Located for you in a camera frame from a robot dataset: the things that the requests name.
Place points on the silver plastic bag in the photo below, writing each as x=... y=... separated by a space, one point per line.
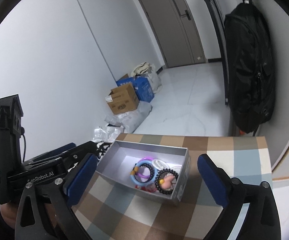
x=107 y=133

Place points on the silver phone box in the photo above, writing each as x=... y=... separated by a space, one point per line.
x=147 y=169

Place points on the blue cardboard box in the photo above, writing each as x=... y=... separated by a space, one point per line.
x=141 y=86

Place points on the black backpack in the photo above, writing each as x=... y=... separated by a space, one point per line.
x=251 y=67

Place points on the black door handle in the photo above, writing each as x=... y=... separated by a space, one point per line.
x=186 y=14

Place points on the white round badge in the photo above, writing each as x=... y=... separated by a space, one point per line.
x=159 y=164

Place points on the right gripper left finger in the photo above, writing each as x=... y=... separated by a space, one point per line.
x=45 y=211

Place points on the beige cloth bag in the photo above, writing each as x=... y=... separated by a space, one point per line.
x=148 y=71

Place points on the person's left hand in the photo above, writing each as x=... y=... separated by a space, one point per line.
x=8 y=212

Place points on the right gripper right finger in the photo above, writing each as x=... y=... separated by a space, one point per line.
x=262 y=218

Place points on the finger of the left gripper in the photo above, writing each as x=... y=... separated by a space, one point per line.
x=71 y=154
x=52 y=152

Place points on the brown cardboard box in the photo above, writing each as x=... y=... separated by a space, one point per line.
x=122 y=99

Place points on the pink pig toy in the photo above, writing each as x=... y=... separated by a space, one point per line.
x=167 y=183

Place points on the red rimmed pin badge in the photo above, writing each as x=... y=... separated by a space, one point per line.
x=148 y=188

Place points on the grey plastic mailer bag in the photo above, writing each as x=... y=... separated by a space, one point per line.
x=131 y=120

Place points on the grey door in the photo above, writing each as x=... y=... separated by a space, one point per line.
x=178 y=38

